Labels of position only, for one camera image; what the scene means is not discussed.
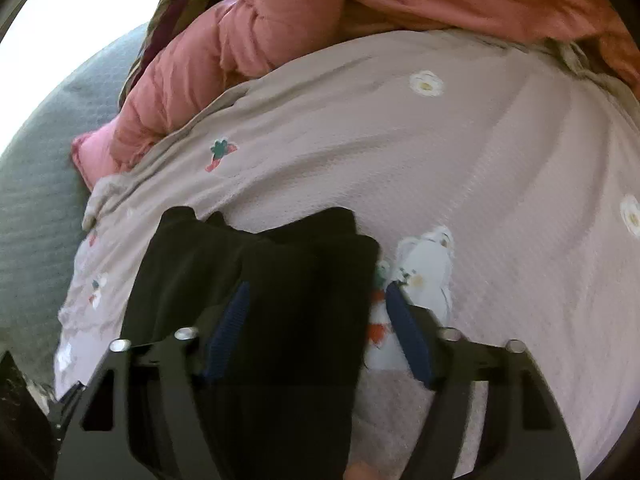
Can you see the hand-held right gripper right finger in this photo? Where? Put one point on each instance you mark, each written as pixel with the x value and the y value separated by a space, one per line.
pixel 407 337

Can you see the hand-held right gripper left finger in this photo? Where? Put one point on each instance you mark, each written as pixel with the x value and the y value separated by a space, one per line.
pixel 230 332

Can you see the black garment with orange trim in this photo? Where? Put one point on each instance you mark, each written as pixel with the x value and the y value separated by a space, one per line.
pixel 300 285

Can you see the strawberry print bed sheet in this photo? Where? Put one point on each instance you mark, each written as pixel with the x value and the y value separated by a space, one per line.
pixel 450 185

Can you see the grey padded headboard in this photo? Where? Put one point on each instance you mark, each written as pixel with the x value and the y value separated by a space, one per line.
pixel 35 210

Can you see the pink quilt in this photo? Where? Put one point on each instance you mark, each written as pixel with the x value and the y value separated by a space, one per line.
pixel 300 10

